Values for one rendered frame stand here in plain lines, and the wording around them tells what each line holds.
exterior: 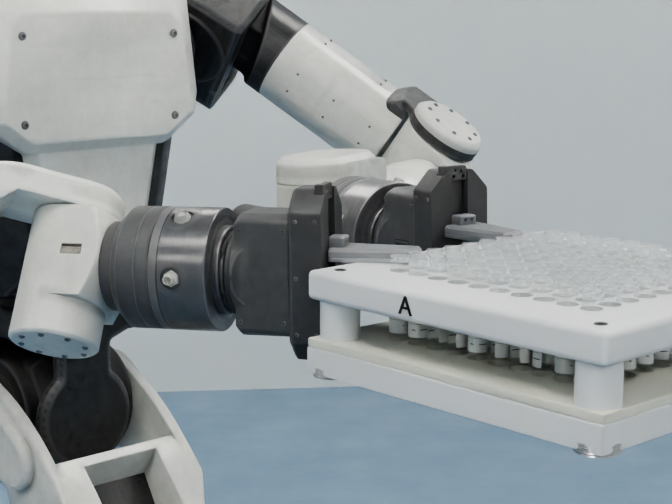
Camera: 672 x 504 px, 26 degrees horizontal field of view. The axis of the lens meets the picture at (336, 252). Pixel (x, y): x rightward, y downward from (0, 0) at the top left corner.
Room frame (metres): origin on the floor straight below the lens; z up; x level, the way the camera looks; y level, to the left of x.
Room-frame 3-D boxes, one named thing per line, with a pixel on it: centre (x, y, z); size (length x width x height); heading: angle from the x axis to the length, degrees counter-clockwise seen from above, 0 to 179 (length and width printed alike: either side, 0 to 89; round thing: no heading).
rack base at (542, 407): (0.94, -0.15, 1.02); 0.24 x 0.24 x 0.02; 43
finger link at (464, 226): (1.07, -0.11, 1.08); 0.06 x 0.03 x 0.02; 35
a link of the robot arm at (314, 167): (1.29, 0.00, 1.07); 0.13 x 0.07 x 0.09; 151
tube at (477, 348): (0.89, -0.09, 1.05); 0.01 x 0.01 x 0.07
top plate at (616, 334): (0.94, -0.15, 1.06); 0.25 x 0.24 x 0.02; 133
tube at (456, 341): (0.91, -0.08, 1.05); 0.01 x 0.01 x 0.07
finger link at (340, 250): (0.98, -0.03, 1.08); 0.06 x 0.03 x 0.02; 75
